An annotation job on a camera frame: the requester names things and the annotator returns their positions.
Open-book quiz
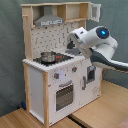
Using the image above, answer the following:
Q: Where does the red right stove knob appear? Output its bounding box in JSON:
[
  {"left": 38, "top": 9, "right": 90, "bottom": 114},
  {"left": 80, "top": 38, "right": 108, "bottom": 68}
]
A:
[{"left": 72, "top": 66, "right": 77, "bottom": 72}]

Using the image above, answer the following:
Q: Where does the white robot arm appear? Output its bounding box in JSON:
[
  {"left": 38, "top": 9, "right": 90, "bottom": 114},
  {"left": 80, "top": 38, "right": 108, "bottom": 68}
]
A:
[{"left": 69, "top": 26, "right": 128, "bottom": 73}]

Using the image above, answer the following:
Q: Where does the grey toy sink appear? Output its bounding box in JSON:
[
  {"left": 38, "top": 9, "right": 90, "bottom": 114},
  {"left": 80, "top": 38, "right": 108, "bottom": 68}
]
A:
[{"left": 65, "top": 48, "right": 86, "bottom": 56}]

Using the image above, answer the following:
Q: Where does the grey cabinet door handle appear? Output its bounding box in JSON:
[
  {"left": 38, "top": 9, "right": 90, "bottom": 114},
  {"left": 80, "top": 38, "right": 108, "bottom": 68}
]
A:
[{"left": 82, "top": 76, "right": 86, "bottom": 90}]

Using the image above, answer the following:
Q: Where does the red left stove knob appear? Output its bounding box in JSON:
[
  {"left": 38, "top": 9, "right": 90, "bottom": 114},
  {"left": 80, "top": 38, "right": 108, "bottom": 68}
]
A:
[{"left": 54, "top": 73, "right": 60, "bottom": 79}]

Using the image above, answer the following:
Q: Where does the red stove knob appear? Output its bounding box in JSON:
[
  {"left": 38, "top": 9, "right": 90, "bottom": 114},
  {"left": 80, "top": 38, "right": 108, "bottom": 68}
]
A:
[
  {"left": 72, "top": 66, "right": 77, "bottom": 72},
  {"left": 54, "top": 73, "right": 60, "bottom": 79}
]

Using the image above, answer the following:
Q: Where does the black toy faucet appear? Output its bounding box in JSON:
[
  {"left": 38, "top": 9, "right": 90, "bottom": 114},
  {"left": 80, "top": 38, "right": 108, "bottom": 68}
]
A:
[{"left": 67, "top": 40, "right": 75, "bottom": 49}]

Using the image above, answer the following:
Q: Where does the black toy stovetop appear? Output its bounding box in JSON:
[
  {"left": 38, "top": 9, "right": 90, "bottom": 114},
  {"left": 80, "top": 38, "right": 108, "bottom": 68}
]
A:
[{"left": 35, "top": 52, "right": 70, "bottom": 66}]

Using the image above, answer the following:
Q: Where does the grey range hood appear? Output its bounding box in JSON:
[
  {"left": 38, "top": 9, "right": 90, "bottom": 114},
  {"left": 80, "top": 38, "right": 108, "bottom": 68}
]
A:
[{"left": 33, "top": 5, "right": 64, "bottom": 27}]

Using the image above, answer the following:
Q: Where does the wooden toy kitchen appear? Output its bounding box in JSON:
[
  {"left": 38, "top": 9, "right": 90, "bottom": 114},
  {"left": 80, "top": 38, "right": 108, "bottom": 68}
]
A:
[{"left": 22, "top": 2, "right": 101, "bottom": 128}]

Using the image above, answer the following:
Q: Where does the white microwave door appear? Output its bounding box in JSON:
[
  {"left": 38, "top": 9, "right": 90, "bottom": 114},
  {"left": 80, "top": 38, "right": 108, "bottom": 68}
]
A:
[{"left": 88, "top": 3, "right": 101, "bottom": 22}]

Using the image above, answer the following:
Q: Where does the toy oven door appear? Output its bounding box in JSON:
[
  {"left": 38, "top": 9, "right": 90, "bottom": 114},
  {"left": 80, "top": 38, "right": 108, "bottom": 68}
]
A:
[{"left": 56, "top": 80, "right": 74, "bottom": 111}]

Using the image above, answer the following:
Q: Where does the small metal pot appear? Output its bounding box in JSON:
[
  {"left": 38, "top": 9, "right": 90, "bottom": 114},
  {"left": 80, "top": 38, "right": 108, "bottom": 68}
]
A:
[{"left": 41, "top": 51, "right": 56, "bottom": 62}]

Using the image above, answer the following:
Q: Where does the grey ice dispenser panel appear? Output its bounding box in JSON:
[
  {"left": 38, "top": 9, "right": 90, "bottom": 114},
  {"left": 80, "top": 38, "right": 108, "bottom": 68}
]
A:
[{"left": 87, "top": 65, "right": 96, "bottom": 83}]

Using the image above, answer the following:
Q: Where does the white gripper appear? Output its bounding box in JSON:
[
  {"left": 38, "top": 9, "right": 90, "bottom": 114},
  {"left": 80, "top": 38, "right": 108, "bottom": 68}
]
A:
[{"left": 69, "top": 27, "right": 97, "bottom": 58}]

